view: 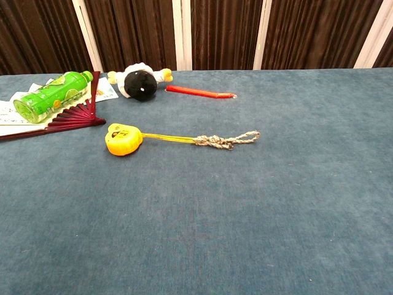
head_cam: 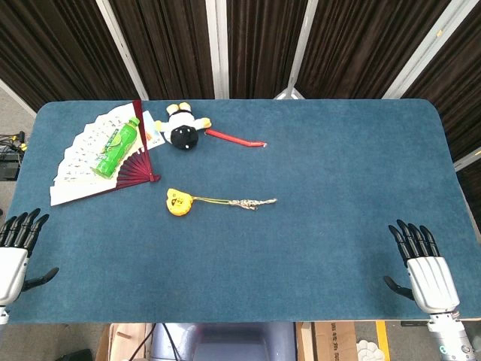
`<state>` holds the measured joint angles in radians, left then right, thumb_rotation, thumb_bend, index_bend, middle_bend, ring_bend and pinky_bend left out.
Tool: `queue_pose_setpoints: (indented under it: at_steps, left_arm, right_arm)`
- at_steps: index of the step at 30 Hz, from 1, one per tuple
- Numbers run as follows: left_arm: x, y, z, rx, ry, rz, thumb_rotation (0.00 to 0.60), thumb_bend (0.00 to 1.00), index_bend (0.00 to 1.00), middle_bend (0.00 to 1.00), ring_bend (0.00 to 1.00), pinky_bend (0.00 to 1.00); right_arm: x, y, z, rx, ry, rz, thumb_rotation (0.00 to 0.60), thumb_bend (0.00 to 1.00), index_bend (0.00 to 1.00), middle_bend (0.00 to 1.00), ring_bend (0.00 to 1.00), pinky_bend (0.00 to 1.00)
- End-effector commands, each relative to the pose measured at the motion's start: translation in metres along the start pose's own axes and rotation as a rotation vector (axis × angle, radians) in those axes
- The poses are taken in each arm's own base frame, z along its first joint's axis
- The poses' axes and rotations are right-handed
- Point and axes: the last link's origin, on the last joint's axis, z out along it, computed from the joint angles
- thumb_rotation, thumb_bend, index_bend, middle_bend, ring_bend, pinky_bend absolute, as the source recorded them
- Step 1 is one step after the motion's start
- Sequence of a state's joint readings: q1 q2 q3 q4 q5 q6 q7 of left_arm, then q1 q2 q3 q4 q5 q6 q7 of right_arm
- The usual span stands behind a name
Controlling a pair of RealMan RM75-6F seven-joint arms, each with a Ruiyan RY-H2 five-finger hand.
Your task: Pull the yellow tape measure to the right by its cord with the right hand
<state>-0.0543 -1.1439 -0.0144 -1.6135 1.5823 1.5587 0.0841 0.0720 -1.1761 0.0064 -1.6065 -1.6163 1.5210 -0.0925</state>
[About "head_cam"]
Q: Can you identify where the black and white left hand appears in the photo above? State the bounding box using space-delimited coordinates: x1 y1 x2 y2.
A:
0 208 60 308

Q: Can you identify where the black and white right hand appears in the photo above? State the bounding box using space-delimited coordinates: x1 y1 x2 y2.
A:
383 219 461 314

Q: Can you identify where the yellow tape measure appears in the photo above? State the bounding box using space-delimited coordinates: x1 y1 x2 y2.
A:
166 188 231 217

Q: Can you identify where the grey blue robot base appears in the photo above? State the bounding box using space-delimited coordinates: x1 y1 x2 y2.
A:
150 322 298 361

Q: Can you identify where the white flower shaped object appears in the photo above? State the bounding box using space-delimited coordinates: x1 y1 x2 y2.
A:
355 338 381 361

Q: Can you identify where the printed brown cardboard box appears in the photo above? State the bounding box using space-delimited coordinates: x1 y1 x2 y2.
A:
295 321 358 361

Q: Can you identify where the red ribbed paper folding fan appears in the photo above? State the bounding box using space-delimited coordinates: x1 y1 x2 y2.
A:
50 99 162 208

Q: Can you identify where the green plastic drink bottle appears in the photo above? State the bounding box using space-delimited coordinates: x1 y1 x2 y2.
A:
92 117 141 181

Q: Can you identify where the blue felt table mat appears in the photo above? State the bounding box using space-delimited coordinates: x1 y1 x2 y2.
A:
6 98 476 326

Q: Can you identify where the white printed card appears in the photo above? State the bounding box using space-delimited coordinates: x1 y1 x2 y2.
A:
141 110 167 152

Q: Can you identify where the black and white plush toy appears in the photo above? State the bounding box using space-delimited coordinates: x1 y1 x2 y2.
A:
155 102 213 152

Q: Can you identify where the red flat strip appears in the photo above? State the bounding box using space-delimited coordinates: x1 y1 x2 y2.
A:
204 129 268 149

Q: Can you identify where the dark brown pleated curtain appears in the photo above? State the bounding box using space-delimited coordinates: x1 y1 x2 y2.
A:
0 0 481 196

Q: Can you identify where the black cable bundle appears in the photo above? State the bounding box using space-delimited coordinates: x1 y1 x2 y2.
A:
0 130 29 182

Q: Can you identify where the white frame post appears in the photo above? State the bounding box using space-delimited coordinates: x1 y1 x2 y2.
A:
452 146 481 172
205 0 231 100
382 0 471 100
273 0 319 101
95 0 150 101

